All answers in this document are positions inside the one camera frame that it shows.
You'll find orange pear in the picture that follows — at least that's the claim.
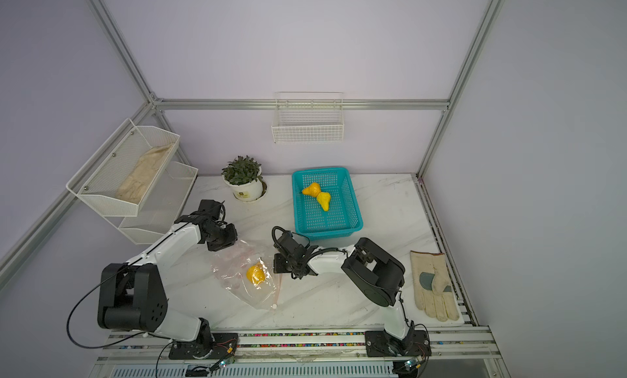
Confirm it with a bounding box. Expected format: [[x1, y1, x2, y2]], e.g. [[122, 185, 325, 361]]
[[301, 182, 322, 198], [246, 262, 266, 287]]

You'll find clear zip-top plastic bag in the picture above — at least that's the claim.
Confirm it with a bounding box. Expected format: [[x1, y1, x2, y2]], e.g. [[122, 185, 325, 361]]
[[211, 240, 281, 310]]

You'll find yellow pear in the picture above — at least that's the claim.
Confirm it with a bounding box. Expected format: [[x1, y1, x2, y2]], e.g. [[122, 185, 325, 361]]
[[316, 192, 331, 211]]

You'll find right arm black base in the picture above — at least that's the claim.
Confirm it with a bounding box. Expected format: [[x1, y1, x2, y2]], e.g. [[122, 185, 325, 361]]
[[364, 329, 432, 358]]

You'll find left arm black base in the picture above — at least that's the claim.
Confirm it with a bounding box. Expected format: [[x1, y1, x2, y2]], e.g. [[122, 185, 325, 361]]
[[168, 319, 239, 360]]

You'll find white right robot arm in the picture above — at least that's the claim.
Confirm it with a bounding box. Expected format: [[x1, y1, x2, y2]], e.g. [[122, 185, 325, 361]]
[[271, 226, 410, 340]]

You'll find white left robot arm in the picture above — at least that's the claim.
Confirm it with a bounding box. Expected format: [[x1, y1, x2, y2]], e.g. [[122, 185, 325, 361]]
[[97, 199, 238, 348]]

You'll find white plastic flower pot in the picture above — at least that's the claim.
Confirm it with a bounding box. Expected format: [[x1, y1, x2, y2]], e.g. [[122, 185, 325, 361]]
[[224, 174, 265, 203]]

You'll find teal plastic basket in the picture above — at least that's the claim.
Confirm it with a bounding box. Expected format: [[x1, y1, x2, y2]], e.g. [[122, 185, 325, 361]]
[[292, 167, 363, 240]]

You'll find white pot saucer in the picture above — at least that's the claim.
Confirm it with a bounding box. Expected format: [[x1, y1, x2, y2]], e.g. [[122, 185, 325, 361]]
[[233, 180, 269, 203]]

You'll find green leafy plant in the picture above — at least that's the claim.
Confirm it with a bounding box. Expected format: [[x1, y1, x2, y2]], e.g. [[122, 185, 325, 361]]
[[222, 155, 262, 185]]

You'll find beige glove on shelf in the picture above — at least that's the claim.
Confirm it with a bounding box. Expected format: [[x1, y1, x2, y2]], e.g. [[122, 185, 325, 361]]
[[115, 144, 172, 204]]

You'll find white two-tier mesh shelf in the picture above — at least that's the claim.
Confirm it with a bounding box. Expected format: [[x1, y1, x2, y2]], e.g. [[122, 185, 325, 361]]
[[66, 119, 198, 245]]

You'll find beige work glove on table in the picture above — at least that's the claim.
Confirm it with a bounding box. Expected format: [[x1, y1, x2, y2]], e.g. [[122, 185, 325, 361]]
[[410, 251, 460, 322]]

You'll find white wire wall basket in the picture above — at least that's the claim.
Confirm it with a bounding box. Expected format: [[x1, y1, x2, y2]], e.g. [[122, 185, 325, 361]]
[[271, 91, 345, 144]]

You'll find aluminium front rail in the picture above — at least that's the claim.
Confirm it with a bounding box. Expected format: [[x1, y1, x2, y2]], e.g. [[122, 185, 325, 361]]
[[89, 327, 511, 377]]

